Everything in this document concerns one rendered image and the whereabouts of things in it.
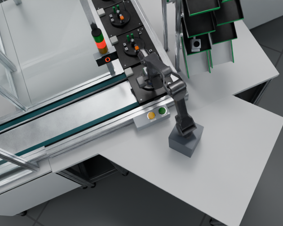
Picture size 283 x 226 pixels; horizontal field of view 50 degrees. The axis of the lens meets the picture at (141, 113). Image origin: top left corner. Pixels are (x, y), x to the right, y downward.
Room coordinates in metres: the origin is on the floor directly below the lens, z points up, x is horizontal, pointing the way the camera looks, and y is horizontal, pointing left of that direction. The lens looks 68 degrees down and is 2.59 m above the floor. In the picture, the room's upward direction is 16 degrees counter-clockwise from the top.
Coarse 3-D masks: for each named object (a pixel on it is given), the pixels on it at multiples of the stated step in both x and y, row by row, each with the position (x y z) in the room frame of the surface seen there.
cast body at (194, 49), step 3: (192, 39) 0.83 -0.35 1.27; (195, 39) 0.82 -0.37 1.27; (198, 39) 0.82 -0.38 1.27; (192, 42) 0.82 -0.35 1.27; (195, 42) 0.81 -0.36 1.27; (198, 42) 0.80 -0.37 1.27; (192, 45) 0.80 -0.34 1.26; (195, 45) 0.79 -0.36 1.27; (198, 45) 0.79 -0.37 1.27; (192, 48) 0.79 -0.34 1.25; (195, 48) 0.79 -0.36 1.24; (198, 48) 0.79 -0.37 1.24; (192, 51) 0.79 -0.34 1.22; (195, 51) 0.79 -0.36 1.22; (198, 51) 0.78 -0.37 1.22
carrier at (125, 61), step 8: (128, 32) 1.20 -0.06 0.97; (136, 32) 1.19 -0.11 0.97; (144, 32) 1.17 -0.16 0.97; (112, 40) 1.16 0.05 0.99; (120, 40) 1.16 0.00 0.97; (128, 40) 1.12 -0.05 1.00; (136, 40) 1.11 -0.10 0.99; (144, 40) 1.11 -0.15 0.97; (120, 48) 1.10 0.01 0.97; (128, 48) 1.07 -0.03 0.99; (144, 48) 1.05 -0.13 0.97; (152, 48) 1.03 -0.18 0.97; (120, 56) 1.04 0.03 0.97; (128, 56) 1.03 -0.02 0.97; (136, 56) 1.01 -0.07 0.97; (128, 64) 0.97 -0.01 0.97; (136, 64) 0.96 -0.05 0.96
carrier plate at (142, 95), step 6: (138, 66) 0.94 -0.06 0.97; (144, 66) 0.93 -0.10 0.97; (138, 72) 0.90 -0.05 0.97; (132, 78) 0.87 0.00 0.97; (168, 78) 0.80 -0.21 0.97; (132, 84) 0.83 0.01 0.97; (138, 90) 0.78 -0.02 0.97; (144, 90) 0.77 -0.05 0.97; (150, 90) 0.76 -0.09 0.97; (156, 90) 0.75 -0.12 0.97; (162, 90) 0.74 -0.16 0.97; (138, 96) 0.74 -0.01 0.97; (144, 96) 0.73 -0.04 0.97; (150, 96) 0.72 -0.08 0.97; (156, 96) 0.71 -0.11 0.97; (138, 102) 0.71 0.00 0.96; (144, 102) 0.70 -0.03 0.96
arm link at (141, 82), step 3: (141, 75) 0.77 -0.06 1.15; (150, 75) 0.73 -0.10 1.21; (153, 75) 0.73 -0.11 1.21; (156, 75) 0.73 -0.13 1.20; (138, 78) 0.76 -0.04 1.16; (141, 78) 0.75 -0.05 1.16; (144, 78) 0.75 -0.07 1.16; (147, 78) 0.75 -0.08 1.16; (138, 81) 0.74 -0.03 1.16; (141, 81) 0.74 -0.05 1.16; (144, 81) 0.73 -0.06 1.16; (138, 84) 0.73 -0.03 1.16; (141, 84) 0.72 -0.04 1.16; (144, 84) 0.72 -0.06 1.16; (141, 87) 0.71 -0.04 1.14
